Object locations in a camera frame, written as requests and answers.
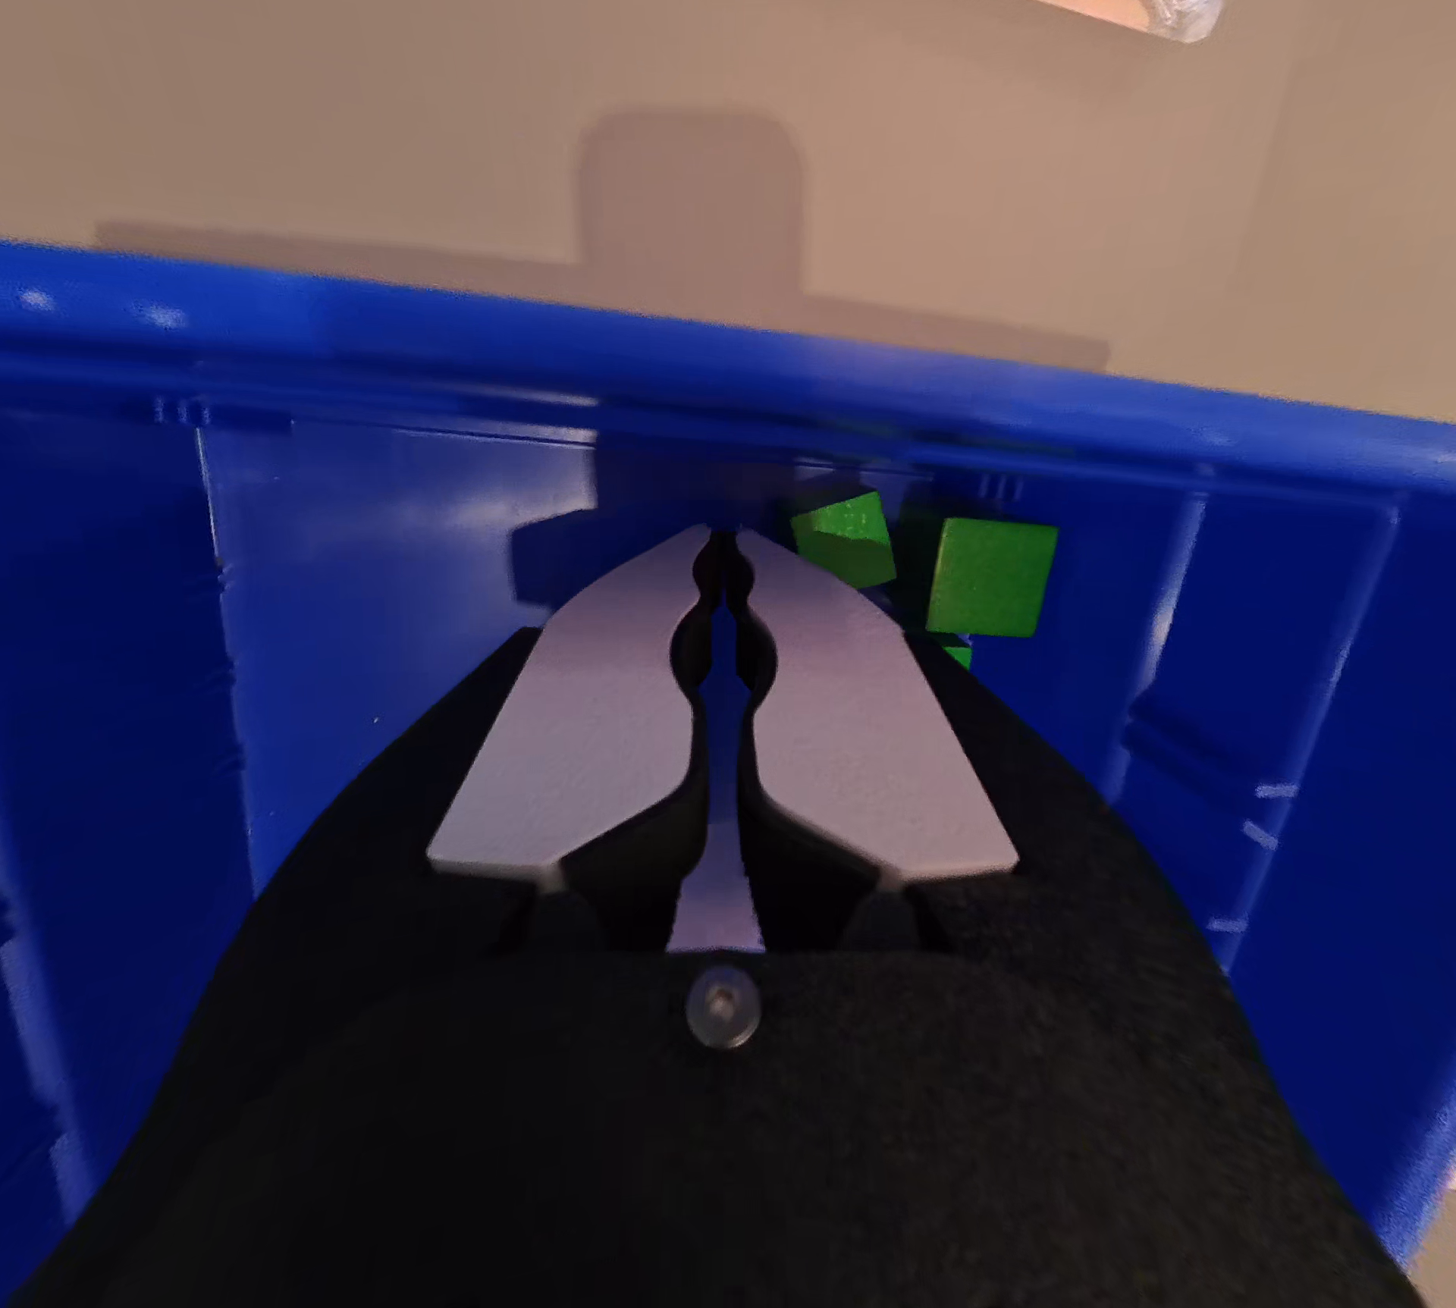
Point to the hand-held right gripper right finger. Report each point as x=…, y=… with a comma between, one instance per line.
x=888, y=752

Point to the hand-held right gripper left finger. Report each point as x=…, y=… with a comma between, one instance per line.
x=558, y=752

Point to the green wooden cube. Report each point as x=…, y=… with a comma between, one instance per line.
x=990, y=580
x=959, y=655
x=843, y=535

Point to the blue plastic bin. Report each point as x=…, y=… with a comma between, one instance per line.
x=342, y=535

